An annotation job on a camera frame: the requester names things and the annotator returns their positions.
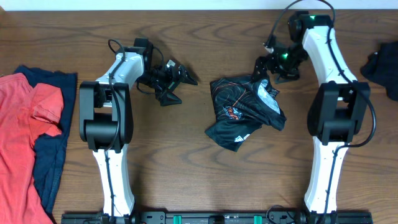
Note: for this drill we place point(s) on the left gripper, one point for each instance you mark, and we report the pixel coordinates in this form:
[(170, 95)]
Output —
[(172, 83)]

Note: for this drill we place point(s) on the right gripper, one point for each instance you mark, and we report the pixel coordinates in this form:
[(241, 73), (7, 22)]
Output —
[(262, 63)]

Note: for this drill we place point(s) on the black patterned sports jersey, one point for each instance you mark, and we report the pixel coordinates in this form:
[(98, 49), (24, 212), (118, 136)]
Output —
[(242, 106)]

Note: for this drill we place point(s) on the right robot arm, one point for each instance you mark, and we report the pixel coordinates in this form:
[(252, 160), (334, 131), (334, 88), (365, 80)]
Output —
[(337, 112)]

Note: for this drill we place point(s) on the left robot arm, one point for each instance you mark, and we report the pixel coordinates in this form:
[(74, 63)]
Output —
[(106, 119)]

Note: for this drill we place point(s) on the black garment at right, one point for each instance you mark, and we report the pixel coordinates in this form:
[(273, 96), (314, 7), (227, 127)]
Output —
[(381, 68)]

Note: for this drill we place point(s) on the navy blue shirt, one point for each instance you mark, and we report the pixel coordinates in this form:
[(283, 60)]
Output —
[(51, 151)]

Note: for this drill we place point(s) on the red shirt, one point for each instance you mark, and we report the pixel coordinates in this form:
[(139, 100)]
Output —
[(26, 113)]

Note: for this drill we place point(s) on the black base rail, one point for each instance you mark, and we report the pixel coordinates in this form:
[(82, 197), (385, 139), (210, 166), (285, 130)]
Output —
[(272, 217)]

